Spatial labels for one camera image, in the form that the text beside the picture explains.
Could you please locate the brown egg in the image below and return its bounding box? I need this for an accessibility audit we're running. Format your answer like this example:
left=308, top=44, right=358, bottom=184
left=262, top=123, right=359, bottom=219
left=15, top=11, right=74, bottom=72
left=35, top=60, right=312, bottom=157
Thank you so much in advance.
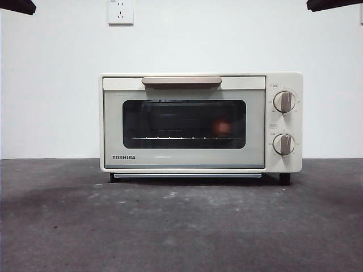
left=212, top=118, right=233, bottom=137

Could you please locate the glass oven door with handle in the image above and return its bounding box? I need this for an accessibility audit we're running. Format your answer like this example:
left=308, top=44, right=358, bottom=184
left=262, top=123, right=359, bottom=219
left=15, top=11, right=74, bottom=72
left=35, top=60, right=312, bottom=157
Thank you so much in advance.
left=102, top=75, right=267, bottom=170

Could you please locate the cream Toshiba toaster oven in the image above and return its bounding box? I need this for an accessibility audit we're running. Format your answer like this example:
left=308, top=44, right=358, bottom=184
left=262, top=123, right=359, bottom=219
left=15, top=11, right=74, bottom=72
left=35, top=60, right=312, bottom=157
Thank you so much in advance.
left=99, top=71, right=303, bottom=186

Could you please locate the beige oven knob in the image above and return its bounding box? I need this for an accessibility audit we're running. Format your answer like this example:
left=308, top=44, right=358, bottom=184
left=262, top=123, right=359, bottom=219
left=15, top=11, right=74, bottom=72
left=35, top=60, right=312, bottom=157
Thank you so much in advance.
left=273, top=91, right=297, bottom=114
left=272, top=133, right=296, bottom=156

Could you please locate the silver crumb tray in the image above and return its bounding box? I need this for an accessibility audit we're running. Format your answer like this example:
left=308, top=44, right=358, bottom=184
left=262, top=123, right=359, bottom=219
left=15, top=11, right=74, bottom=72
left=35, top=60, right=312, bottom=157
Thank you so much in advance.
left=113, top=173, right=263, bottom=180

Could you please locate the white wall socket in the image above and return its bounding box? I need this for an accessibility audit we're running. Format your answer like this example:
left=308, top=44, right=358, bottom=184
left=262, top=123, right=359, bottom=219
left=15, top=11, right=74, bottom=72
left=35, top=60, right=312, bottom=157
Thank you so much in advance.
left=108, top=0, right=134, bottom=27

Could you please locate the metal wire oven rack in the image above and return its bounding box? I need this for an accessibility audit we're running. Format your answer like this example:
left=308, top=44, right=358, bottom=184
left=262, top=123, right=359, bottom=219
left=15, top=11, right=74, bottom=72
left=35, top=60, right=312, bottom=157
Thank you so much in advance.
left=132, top=136, right=237, bottom=141

